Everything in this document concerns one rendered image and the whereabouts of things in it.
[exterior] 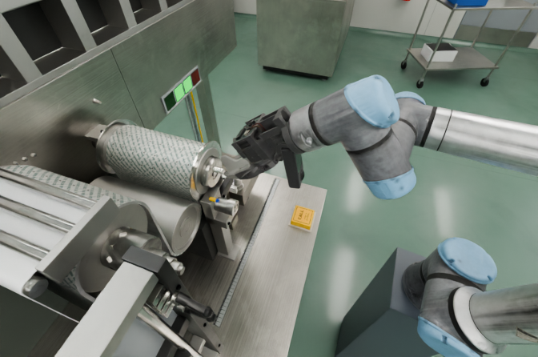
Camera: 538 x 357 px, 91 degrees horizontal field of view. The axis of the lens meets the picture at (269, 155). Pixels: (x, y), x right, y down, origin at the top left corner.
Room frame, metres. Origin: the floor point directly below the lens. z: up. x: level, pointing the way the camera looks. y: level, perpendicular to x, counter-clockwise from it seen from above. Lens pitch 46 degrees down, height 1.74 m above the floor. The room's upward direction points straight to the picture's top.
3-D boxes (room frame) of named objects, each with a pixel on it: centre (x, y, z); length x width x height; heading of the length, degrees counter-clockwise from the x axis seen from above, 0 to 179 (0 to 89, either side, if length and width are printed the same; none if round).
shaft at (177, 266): (0.16, 0.16, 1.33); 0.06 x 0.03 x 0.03; 71
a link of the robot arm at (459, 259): (0.26, -0.47, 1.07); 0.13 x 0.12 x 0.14; 148
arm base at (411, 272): (0.27, -0.47, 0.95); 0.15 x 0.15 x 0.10
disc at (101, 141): (0.51, 0.39, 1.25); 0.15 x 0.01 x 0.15; 161
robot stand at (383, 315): (0.27, -0.47, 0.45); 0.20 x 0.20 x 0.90; 66
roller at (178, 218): (0.36, 0.31, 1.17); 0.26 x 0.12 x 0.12; 71
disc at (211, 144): (0.43, 0.15, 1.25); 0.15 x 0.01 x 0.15; 161
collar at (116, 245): (0.18, 0.21, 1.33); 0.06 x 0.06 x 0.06; 71
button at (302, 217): (0.50, -0.12, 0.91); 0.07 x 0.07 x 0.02; 71
